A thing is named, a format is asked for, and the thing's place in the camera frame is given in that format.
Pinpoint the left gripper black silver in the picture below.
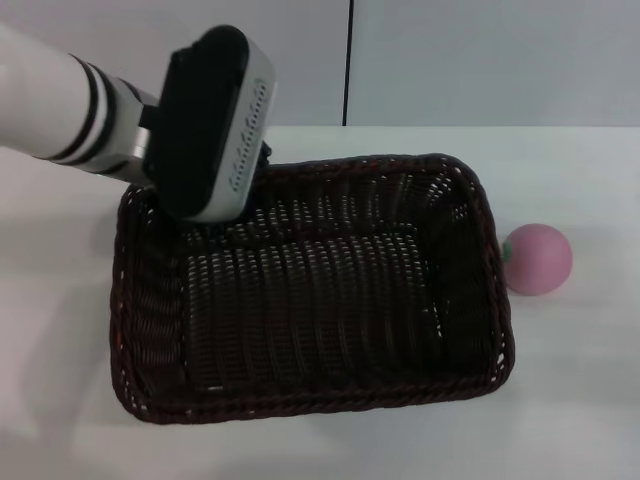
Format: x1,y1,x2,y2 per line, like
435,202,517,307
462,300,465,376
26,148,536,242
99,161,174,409
141,25,277,247

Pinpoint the dark brown woven basket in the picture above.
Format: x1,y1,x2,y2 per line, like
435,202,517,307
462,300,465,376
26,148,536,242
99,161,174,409
108,152,516,426

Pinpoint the pink peach toy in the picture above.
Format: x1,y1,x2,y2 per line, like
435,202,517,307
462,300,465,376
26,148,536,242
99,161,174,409
501,223,574,296

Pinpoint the black vertical wall strip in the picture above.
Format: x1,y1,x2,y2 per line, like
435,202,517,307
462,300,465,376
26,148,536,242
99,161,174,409
341,0,356,128

